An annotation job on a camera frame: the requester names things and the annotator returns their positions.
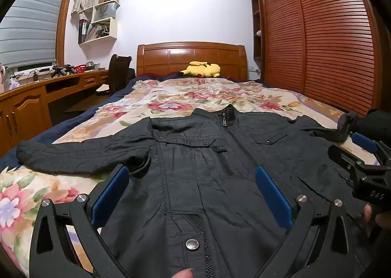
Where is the floral blanket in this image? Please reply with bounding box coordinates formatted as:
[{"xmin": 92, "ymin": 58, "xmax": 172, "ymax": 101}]
[{"xmin": 0, "ymin": 77, "xmax": 379, "ymax": 268}]

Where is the wooden bed headboard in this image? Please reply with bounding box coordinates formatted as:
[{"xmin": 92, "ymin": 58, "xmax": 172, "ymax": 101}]
[{"xmin": 136, "ymin": 41, "xmax": 247, "ymax": 81}]

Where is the white wall shelf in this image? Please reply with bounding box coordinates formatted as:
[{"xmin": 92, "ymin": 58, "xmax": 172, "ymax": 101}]
[{"xmin": 78, "ymin": 0, "xmax": 121, "ymax": 45}]

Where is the person's right hand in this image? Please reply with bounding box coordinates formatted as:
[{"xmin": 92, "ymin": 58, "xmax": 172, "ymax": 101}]
[{"xmin": 363, "ymin": 204, "xmax": 391, "ymax": 236}]

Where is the grey paper bag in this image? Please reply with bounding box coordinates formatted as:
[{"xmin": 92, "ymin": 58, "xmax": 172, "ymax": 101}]
[{"xmin": 92, "ymin": 2, "xmax": 117, "ymax": 23}]

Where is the yellow plush toy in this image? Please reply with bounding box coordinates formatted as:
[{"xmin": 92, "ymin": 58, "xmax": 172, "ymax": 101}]
[{"xmin": 179, "ymin": 61, "xmax": 222, "ymax": 79}]

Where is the row of books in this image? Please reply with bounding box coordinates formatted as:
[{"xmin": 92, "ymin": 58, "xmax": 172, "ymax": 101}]
[{"xmin": 79, "ymin": 19, "xmax": 111, "ymax": 43}]

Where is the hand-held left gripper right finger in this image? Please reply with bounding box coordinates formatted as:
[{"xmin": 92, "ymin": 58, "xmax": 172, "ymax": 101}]
[{"xmin": 255, "ymin": 166, "xmax": 371, "ymax": 278}]

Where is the black device on desk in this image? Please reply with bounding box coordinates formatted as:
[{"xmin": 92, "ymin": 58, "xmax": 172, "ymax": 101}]
[{"xmin": 51, "ymin": 64, "xmax": 76, "ymax": 78}]

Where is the dark brown chair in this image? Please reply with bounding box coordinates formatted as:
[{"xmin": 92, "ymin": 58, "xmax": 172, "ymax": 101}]
[{"xmin": 96, "ymin": 54, "xmax": 135, "ymax": 96}]

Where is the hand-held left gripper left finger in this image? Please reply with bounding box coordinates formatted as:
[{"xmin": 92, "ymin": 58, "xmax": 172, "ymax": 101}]
[{"xmin": 30, "ymin": 165, "xmax": 130, "ymax": 278}]

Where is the grey window blind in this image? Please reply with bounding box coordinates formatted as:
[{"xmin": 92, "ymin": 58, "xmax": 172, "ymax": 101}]
[{"xmin": 0, "ymin": 0, "xmax": 74, "ymax": 69}]

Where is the person's left hand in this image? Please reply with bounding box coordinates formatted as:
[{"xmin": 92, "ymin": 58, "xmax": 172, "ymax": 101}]
[{"xmin": 170, "ymin": 268, "xmax": 195, "ymax": 278}]

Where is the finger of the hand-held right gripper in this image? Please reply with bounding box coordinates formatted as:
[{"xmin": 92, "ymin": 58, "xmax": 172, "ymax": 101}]
[
  {"xmin": 351, "ymin": 132, "xmax": 379, "ymax": 154},
  {"xmin": 328, "ymin": 144, "xmax": 365, "ymax": 181}
]

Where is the pink bag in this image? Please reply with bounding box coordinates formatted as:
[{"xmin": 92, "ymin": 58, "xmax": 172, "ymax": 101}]
[{"xmin": 0, "ymin": 65, "xmax": 9, "ymax": 90}]

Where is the black jacket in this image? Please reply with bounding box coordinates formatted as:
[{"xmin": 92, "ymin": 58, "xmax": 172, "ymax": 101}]
[{"xmin": 16, "ymin": 104, "xmax": 378, "ymax": 278}]

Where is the wooden louvered wardrobe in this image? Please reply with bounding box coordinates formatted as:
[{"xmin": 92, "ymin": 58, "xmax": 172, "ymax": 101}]
[{"xmin": 248, "ymin": 0, "xmax": 390, "ymax": 127}]

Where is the wooden desk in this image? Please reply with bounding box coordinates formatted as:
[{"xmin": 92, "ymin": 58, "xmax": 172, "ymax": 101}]
[{"xmin": 0, "ymin": 68, "xmax": 111, "ymax": 159}]

